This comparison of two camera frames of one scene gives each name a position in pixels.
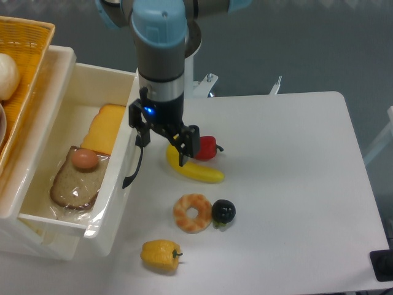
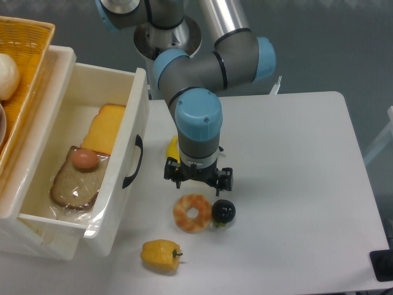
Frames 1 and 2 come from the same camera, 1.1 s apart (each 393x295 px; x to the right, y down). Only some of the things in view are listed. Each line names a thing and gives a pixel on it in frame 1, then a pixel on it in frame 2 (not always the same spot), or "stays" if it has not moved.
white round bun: [10, 77] stays
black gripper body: [167, 115] -> [221, 178]
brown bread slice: [77, 188] stays
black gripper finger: [187, 144] -> [225, 180]
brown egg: [85, 158] stays
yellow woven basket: [28, 40] stays
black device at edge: [382, 262] stays
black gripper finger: [143, 138] -> [172, 171]
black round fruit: [223, 211] stays
